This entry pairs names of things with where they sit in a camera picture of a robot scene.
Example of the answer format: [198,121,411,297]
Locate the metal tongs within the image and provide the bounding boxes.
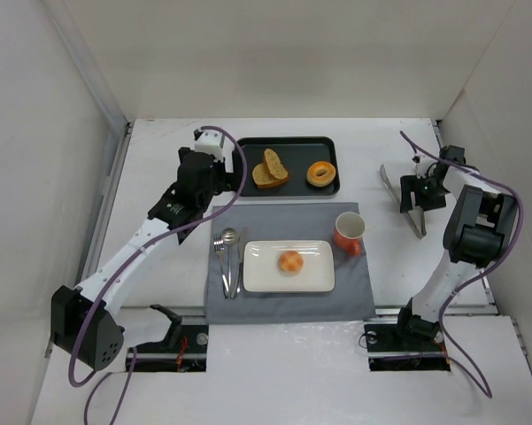
[379,164,427,239]

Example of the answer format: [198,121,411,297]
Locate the small round bun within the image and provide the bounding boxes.
[278,251,304,274]

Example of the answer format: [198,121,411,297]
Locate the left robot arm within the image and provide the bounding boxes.
[50,144,232,371]

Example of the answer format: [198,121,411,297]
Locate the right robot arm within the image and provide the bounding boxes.
[396,145,518,344]

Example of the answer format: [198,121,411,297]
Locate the bottom brown bread slice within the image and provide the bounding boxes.
[251,163,289,189]

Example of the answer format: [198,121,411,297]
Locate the brown bread slice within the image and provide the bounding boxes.
[251,163,289,189]
[263,149,289,180]

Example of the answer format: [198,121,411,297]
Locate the top brown bread slice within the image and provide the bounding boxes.
[263,149,289,180]

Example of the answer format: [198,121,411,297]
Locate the metal spoon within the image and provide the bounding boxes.
[221,228,238,299]

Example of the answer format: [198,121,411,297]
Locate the metal knife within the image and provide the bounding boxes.
[231,227,248,299]

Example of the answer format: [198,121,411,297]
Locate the metal fork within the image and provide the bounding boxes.
[212,234,229,299]

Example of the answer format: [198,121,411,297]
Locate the black baking tray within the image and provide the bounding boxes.
[238,136,341,197]

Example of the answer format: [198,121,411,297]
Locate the orange mug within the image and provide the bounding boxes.
[333,212,366,256]

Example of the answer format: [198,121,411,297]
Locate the orange bagel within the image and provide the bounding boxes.
[306,161,336,188]

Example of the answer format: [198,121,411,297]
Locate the white rectangular plate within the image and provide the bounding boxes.
[243,240,335,293]

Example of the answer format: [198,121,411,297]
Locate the grey cloth placemat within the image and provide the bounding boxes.
[204,202,375,324]

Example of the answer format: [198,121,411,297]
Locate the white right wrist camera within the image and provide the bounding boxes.
[412,153,434,178]

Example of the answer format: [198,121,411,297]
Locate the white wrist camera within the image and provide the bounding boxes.
[412,153,434,178]
[194,128,225,161]

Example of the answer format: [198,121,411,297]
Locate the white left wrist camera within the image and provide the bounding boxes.
[194,128,225,161]

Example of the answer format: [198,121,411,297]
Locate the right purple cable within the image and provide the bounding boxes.
[399,129,520,398]

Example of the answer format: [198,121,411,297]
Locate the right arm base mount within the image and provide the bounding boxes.
[359,322,451,372]

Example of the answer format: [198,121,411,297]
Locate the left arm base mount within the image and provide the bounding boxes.
[125,305,209,373]

